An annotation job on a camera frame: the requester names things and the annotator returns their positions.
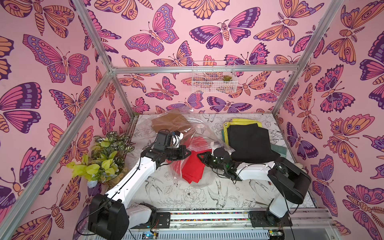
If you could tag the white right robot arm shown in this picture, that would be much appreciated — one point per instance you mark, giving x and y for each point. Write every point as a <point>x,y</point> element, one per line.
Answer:
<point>289,179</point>

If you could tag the clear plastic vacuum bag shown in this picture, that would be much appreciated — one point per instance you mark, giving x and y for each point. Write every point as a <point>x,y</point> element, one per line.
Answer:
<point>200,129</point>

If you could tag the red garment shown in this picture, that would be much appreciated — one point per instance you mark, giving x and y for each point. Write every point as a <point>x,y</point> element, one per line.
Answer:
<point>192,168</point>

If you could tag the yellow garment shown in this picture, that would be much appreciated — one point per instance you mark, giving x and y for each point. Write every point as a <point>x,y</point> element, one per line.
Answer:
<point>240,122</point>

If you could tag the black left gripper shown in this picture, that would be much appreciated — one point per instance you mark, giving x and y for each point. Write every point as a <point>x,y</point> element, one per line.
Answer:
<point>181,148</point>

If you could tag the aluminium mounting rail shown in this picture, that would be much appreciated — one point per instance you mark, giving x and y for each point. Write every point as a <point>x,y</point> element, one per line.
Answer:
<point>234,224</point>

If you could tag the aluminium frame bars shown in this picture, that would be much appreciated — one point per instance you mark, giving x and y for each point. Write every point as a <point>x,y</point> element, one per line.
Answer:
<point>24,203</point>

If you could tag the beige work glove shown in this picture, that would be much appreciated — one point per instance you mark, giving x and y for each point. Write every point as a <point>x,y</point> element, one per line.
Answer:
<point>301,167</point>

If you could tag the white wire wall basket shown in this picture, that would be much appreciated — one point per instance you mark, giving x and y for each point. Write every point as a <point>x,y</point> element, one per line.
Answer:
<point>208,79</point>

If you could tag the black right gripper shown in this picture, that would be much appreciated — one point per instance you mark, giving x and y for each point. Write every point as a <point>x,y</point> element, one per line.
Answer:
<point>208,159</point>

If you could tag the brown folded garment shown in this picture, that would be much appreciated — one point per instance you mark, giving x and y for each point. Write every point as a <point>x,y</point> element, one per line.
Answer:
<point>172,122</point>

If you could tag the green trousers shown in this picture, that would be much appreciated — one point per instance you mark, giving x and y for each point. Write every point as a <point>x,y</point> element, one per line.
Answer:
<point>223,135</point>

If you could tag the dark grey garment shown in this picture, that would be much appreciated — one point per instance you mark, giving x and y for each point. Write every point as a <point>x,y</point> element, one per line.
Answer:
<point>251,144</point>

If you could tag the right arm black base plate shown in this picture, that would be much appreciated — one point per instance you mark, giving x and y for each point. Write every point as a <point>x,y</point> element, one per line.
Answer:
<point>266,219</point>

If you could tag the green leafy potted plant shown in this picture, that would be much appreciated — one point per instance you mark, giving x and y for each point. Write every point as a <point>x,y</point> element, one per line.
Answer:
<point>106,161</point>

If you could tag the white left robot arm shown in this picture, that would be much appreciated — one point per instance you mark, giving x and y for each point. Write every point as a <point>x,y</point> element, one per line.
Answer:
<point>110,216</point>

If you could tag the small green succulent plant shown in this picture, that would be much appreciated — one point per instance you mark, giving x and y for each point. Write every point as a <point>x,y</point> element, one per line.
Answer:
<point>227,78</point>

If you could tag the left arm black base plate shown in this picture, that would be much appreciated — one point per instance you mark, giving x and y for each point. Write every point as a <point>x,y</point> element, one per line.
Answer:
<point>160,220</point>

